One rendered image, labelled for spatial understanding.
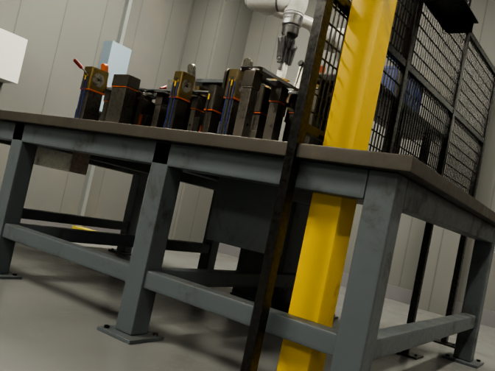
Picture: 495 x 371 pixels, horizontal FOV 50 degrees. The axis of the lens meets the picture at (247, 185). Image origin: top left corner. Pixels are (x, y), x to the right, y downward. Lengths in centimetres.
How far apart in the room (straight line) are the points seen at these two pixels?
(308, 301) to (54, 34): 389
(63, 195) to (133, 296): 335
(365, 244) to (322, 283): 20
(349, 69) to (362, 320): 70
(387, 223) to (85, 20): 418
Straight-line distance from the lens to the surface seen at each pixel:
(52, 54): 495
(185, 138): 169
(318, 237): 151
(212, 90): 231
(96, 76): 293
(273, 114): 206
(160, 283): 176
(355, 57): 159
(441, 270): 459
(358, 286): 138
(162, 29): 581
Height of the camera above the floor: 49
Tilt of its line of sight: 3 degrees up
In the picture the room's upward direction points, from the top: 12 degrees clockwise
